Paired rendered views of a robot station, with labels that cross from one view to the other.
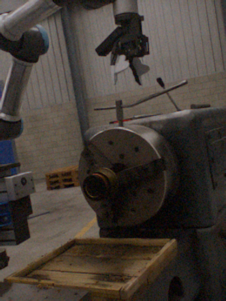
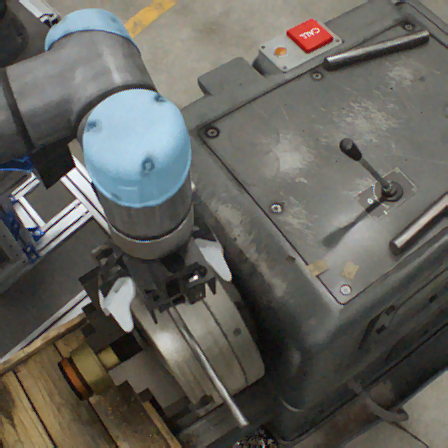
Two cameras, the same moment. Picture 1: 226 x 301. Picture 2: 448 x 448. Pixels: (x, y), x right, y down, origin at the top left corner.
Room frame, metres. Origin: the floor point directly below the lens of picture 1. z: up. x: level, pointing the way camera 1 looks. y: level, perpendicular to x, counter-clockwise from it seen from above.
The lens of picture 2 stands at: (0.85, -0.30, 2.07)
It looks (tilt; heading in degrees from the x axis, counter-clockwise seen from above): 61 degrees down; 29
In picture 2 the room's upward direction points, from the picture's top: 5 degrees counter-clockwise
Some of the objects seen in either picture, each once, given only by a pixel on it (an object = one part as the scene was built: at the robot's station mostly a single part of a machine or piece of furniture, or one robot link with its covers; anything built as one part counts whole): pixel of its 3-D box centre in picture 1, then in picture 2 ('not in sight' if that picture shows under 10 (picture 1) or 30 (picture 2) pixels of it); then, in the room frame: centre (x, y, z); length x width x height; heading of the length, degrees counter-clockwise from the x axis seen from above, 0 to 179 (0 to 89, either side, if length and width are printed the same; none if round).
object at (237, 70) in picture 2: not in sight; (232, 85); (1.49, 0.02, 1.24); 0.09 x 0.08 x 0.03; 149
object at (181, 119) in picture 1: (167, 161); (356, 191); (1.49, -0.21, 1.06); 0.59 x 0.48 x 0.39; 149
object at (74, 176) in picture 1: (68, 176); not in sight; (9.34, 1.33, 0.22); 1.25 x 0.86 x 0.44; 168
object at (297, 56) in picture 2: not in sight; (300, 53); (1.61, -0.05, 1.23); 0.13 x 0.08 x 0.05; 149
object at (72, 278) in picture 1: (94, 264); (72, 424); (0.92, 0.10, 0.89); 0.36 x 0.30 x 0.04; 59
